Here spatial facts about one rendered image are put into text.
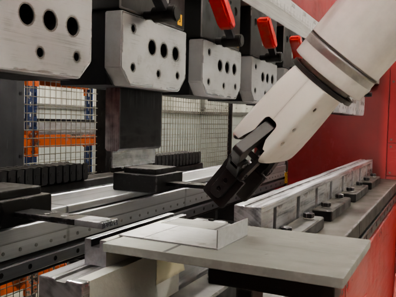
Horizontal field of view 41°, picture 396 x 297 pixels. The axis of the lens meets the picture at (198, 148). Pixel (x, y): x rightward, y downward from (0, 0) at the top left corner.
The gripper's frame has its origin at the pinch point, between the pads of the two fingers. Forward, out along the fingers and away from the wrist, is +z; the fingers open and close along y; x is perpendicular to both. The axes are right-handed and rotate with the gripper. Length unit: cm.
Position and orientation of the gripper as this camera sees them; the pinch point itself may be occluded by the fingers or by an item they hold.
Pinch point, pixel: (234, 185)
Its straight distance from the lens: 60.1
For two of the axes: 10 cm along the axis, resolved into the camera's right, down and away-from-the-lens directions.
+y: -4.8, 0.3, -8.8
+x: 6.6, 6.8, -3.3
